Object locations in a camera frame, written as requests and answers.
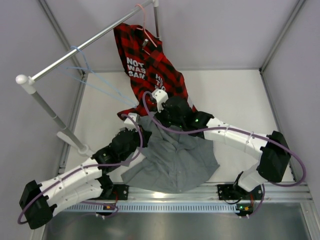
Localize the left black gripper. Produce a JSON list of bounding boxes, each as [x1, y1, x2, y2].
[[120, 124, 152, 161]]

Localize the blue wire hanger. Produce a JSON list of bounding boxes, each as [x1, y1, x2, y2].
[[56, 45, 138, 109]]

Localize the grey button shirt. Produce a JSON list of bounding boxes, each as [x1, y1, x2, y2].
[[121, 116, 219, 194]]

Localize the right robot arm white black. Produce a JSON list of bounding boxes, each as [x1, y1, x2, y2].
[[154, 93, 291, 199]]

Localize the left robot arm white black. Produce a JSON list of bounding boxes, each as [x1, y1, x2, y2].
[[17, 124, 152, 230]]

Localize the red black plaid shirt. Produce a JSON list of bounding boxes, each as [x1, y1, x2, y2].
[[113, 23, 197, 120]]

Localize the silver clothes rack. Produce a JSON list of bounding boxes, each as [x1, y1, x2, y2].
[[15, 0, 161, 157]]

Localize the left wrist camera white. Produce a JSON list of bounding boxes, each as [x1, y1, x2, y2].
[[122, 113, 140, 130]]

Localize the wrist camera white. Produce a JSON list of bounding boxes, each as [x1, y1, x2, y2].
[[122, 113, 140, 130], [151, 88, 169, 113]]

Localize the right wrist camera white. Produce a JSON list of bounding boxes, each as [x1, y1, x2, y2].
[[151, 88, 169, 113]]

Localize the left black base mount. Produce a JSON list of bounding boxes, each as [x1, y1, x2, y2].
[[108, 184, 129, 201]]

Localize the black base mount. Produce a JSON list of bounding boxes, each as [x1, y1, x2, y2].
[[108, 184, 129, 201], [217, 184, 239, 201]]

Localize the slotted grey cable duct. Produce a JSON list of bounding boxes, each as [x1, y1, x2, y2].
[[64, 202, 240, 213]]

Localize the pink wire hanger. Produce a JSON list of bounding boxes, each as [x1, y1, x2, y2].
[[135, 3, 159, 48]]

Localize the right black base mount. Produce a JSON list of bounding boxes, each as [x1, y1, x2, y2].
[[217, 184, 239, 201]]

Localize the aluminium mounting rail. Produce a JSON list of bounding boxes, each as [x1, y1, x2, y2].
[[57, 181, 313, 203]]

